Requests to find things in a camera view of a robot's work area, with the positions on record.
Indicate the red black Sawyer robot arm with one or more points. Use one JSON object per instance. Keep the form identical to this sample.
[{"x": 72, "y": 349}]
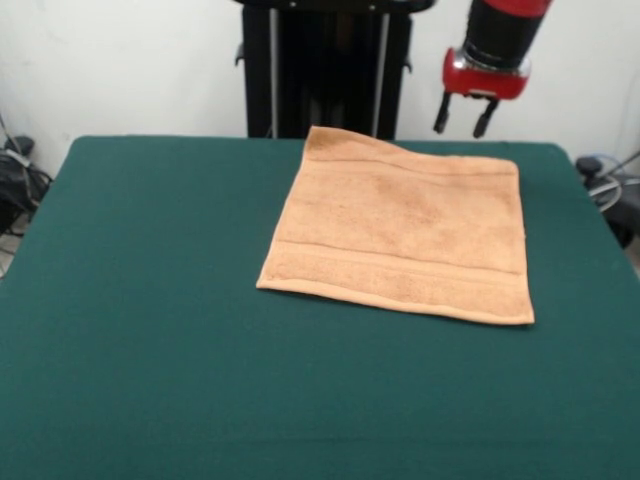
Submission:
[{"x": 505, "y": 32}]

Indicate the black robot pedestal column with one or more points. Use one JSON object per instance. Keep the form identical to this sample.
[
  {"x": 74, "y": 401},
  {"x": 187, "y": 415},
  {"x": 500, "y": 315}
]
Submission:
[{"x": 325, "y": 75}]

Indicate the black chair base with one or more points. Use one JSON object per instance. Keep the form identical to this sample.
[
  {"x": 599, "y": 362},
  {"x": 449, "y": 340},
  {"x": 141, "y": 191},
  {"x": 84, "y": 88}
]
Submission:
[{"x": 17, "y": 170}]

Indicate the tan terry towel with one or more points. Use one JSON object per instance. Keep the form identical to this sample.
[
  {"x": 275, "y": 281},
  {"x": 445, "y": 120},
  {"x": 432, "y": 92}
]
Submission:
[{"x": 400, "y": 230}]

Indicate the dark green table cloth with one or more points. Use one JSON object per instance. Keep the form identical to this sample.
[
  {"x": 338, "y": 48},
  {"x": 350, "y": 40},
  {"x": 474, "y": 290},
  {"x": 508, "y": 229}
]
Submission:
[{"x": 150, "y": 350}]

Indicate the grey chair base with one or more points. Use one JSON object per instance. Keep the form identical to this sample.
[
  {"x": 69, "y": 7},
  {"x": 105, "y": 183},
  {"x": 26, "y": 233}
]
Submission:
[{"x": 592, "y": 165}]

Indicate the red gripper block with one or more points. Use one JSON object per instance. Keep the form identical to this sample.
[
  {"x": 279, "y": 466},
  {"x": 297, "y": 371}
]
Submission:
[{"x": 482, "y": 82}]

